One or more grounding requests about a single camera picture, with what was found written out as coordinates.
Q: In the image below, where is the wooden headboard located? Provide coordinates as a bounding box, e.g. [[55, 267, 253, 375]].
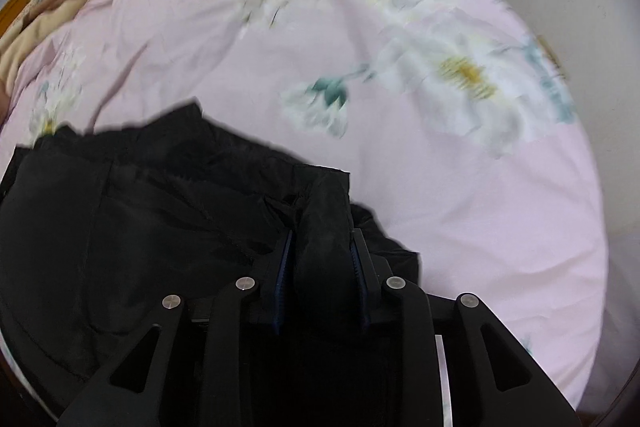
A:
[[0, 0, 32, 36]]

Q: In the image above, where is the pink floral duvet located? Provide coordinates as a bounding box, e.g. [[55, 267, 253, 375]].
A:
[[1, 0, 608, 404]]

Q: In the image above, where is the black puffer jacket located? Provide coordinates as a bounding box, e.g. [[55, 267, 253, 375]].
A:
[[1, 104, 419, 426]]

